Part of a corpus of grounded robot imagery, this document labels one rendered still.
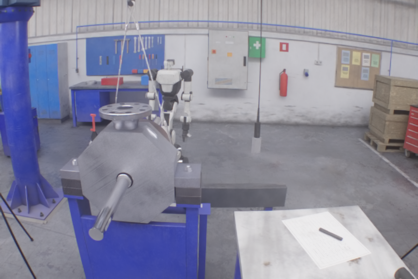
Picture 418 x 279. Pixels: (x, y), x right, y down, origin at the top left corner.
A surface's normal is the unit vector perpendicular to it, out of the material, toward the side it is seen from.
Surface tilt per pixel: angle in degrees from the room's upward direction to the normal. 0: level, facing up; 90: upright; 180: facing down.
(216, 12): 90
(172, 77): 90
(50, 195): 90
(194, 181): 90
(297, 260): 0
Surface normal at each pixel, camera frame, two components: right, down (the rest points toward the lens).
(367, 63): -0.05, 0.27
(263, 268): 0.02, -0.96
